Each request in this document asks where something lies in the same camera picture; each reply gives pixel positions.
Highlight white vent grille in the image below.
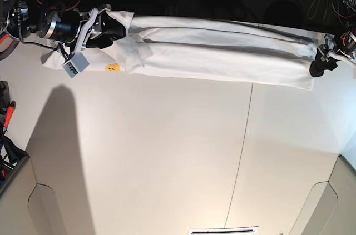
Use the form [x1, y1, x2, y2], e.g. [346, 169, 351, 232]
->
[188, 226, 259, 235]

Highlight orange grey pliers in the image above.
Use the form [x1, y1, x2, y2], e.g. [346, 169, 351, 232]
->
[0, 32, 19, 61]

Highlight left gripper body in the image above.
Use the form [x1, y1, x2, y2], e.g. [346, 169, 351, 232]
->
[317, 34, 355, 66]

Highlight left braided black cable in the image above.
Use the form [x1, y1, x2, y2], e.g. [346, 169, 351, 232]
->
[11, 0, 62, 52]

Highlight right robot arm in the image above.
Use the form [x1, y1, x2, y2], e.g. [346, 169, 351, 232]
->
[1, 0, 127, 60]

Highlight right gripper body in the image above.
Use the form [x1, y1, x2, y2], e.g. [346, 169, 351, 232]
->
[58, 4, 111, 60]

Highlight white printed t-shirt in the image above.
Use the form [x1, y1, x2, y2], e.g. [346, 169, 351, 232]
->
[41, 8, 323, 91]

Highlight orange handled tool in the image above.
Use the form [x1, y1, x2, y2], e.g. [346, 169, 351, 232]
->
[3, 101, 16, 134]

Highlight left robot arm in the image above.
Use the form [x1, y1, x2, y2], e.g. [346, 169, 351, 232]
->
[309, 0, 355, 78]

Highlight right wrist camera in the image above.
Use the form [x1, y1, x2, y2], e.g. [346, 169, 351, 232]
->
[62, 52, 89, 78]

